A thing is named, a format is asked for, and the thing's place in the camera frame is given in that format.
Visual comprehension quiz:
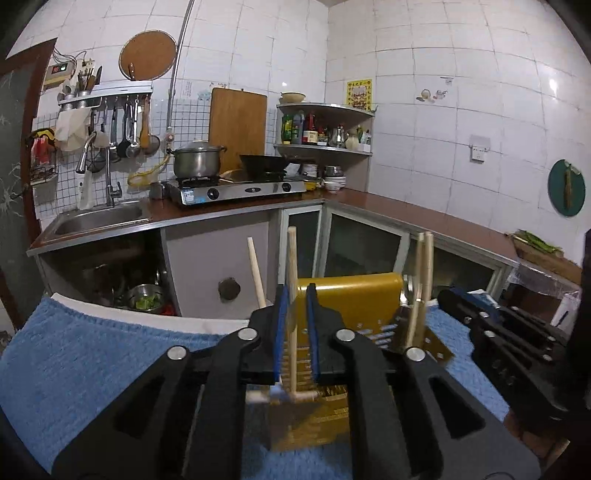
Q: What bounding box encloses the wooden chopstick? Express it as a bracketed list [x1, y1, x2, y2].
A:
[405, 232, 425, 348]
[414, 232, 434, 347]
[287, 226, 298, 398]
[247, 237, 266, 308]

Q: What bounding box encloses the kitchen counter cabinet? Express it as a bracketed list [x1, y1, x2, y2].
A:
[27, 189, 519, 276]

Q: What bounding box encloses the right hand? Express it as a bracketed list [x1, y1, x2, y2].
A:
[503, 410, 570, 466]

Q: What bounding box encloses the wooden crate with greens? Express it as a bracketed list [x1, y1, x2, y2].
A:
[507, 230, 582, 285]

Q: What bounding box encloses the yellow perforated utensil holder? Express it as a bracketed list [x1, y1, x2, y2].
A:
[266, 271, 456, 453]

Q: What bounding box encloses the blue fluffy towel mat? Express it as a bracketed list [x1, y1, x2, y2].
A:
[1, 297, 509, 479]

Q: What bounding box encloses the dark glass door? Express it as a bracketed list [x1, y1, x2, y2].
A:
[1, 40, 55, 330]

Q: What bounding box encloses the steel sink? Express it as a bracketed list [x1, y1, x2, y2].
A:
[49, 201, 149, 236]

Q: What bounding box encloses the gas stove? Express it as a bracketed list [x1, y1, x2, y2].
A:
[164, 176, 307, 207]

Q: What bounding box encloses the steel faucet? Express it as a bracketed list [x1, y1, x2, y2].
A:
[75, 131, 122, 210]

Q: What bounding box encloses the steel cooking pot with lid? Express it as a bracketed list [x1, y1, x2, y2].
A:
[171, 140, 228, 180]

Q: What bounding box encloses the corner shelf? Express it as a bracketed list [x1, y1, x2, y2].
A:
[274, 102, 376, 191]

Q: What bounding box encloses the black wok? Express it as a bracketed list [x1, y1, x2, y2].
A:
[240, 155, 290, 182]

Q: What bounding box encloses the beige bowl on shelf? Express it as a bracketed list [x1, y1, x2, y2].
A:
[280, 92, 305, 104]

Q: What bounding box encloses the wooden cutting board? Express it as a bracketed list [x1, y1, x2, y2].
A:
[208, 87, 267, 174]

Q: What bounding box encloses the steel utensil rack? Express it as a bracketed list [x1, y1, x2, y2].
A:
[58, 80, 153, 108]

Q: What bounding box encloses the green round wall board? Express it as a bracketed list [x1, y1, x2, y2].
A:
[548, 159, 586, 217]

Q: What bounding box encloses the white wall socket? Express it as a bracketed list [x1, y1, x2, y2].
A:
[469, 135, 491, 163]

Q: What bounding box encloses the yellow wall poster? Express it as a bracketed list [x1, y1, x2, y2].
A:
[346, 79, 373, 111]

